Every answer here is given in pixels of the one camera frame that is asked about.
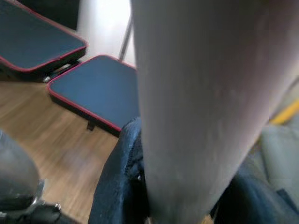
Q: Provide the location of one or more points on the small black red-trimmed bench pad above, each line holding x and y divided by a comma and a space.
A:
98, 93

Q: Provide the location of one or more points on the silver clothes rack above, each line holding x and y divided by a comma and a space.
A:
126, 39

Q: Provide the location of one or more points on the yellow tubular exercise frame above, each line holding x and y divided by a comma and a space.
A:
287, 112

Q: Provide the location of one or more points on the large black red-trimmed bench pad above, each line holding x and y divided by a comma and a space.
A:
35, 35

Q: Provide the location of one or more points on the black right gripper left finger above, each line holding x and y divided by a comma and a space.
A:
121, 182

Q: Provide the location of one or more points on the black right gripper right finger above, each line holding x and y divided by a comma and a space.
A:
252, 205

